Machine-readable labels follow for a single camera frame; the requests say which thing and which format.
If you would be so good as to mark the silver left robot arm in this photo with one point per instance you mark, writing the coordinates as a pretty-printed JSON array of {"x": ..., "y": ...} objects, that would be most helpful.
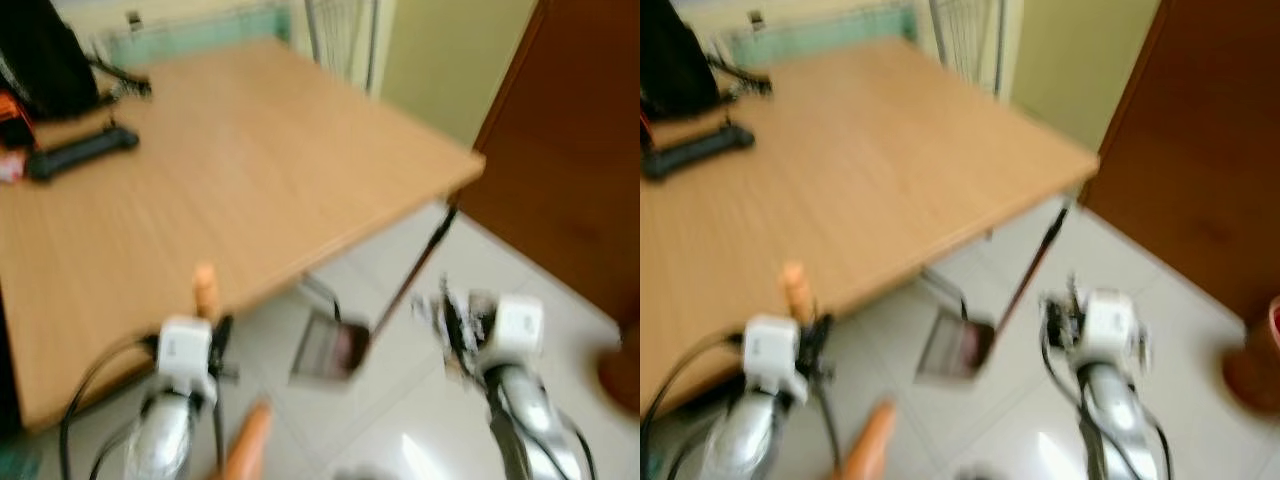
[
  {"x": 745, "y": 440},
  {"x": 160, "y": 440}
]

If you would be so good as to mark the black bag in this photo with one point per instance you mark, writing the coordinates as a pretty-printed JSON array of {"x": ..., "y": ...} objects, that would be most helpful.
[
  {"x": 670, "y": 60},
  {"x": 40, "y": 60}
]

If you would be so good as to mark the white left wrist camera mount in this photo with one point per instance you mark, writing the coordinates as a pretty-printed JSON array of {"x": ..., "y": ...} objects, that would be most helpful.
[
  {"x": 185, "y": 345},
  {"x": 770, "y": 345}
]

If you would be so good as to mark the brown wooden door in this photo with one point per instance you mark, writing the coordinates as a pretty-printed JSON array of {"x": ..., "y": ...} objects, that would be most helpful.
[
  {"x": 1200, "y": 130},
  {"x": 570, "y": 130}
]

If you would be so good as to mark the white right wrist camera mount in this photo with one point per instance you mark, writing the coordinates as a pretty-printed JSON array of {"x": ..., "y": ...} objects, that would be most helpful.
[
  {"x": 518, "y": 325},
  {"x": 1112, "y": 322}
]

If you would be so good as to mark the pale green panel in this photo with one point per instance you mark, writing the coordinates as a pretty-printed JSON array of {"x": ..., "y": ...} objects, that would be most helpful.
[
  {"x": 820, "y": 35},
  {"x": 200, "y": 35}
]

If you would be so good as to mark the light wooden table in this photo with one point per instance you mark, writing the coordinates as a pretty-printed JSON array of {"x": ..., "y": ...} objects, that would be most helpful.
[
  {"x": 250, "y": 150},
  {"x": 880, "y": 160}
]

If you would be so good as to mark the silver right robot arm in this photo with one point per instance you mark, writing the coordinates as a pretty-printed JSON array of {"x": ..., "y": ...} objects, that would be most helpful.
[
  {"x": 530, "y": 420},
  {"x": 1115, "y": 420}
]

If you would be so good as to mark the black power strip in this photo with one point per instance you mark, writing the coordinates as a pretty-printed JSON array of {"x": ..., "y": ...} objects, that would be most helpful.
[
  {"x": 80, "y": 150},
  {"x": 700, "y": 150}
]

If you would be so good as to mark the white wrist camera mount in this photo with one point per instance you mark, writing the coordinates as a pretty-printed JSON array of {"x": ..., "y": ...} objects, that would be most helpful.
[
  {"x": 518, "y": 325},
  {"x": 1112, "y": 322},
  {"x": 185, "y": 345},
  {"x": 770, "y": 345}
]

